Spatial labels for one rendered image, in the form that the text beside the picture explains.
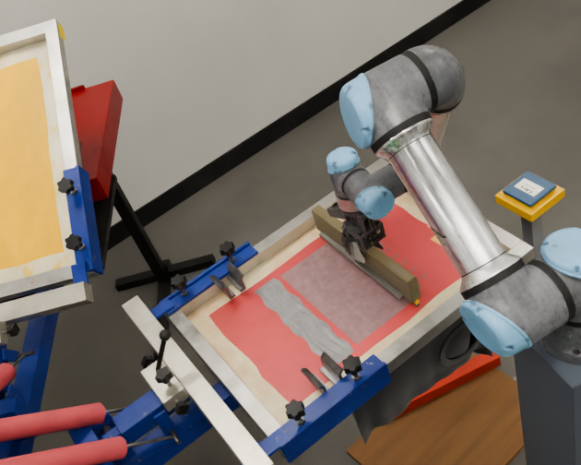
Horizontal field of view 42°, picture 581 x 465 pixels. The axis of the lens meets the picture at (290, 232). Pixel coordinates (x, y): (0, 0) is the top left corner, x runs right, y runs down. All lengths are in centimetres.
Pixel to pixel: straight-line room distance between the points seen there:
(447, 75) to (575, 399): 62
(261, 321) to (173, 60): 205
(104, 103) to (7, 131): 58
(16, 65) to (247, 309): 102
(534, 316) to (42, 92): 158
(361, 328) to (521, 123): 227
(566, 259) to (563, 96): 284
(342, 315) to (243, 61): 228
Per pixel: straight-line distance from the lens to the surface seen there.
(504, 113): 402
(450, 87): 134
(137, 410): 182
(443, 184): 127
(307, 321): 191
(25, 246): 220
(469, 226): 126
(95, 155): 256
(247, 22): 391
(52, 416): 180
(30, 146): 228
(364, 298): 193
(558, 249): 131
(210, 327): 201
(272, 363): 187
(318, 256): 207
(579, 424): 153
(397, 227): 208
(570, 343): 142
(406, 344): 177
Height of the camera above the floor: 238
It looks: 41 degrees down
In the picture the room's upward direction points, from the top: 21 degrees counter-clockwise
